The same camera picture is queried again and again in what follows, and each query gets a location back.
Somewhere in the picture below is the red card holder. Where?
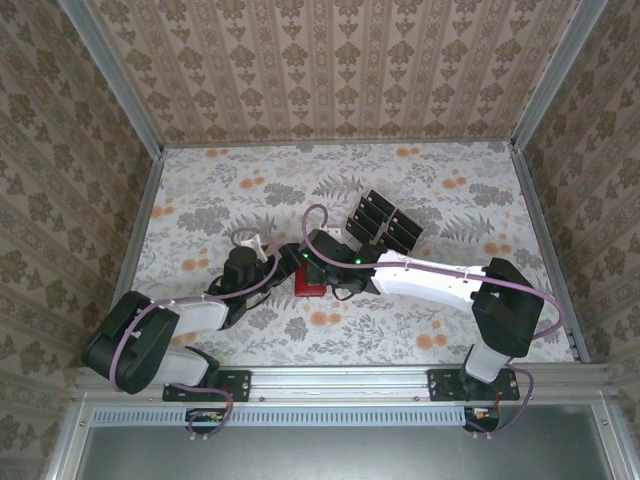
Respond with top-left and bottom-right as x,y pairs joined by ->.
294,268 -> 327,300

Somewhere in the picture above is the black stepped card rack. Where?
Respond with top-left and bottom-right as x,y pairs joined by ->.
343,188 -> 426,257

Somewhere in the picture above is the black power connector box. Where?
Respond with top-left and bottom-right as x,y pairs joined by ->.
185,406 -> 227,432
461,405 -> 502,433

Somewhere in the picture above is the grey metal panel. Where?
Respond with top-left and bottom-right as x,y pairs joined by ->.
43,401 -> 632,480

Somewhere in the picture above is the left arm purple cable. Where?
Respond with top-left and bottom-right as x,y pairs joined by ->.
108,227 -> 282,444

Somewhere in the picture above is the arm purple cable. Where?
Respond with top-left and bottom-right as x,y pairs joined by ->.
108,227 -> 282,444
302,203 -> 572,444

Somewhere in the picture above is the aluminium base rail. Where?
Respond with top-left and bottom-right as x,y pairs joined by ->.
73,363 -> 615,402

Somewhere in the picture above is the aluminium side rail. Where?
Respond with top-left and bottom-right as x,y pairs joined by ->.
113,146 -> 167,306
508,141 -> 592,364

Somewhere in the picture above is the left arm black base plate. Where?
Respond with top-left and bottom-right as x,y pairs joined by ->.
161,368 -> 252,403

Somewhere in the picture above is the white slotted cable duct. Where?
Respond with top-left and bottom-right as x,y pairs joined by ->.
91,405 -> 469,428

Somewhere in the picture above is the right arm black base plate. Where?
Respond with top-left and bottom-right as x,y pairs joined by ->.
427,366 -> 522,403

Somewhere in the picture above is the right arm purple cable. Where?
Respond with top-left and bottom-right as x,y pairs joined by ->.
302,203 -> 572,444

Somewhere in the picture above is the aluminium frame post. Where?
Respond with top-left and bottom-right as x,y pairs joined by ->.
55,0 -> 167,154
511,0 -> 610,147

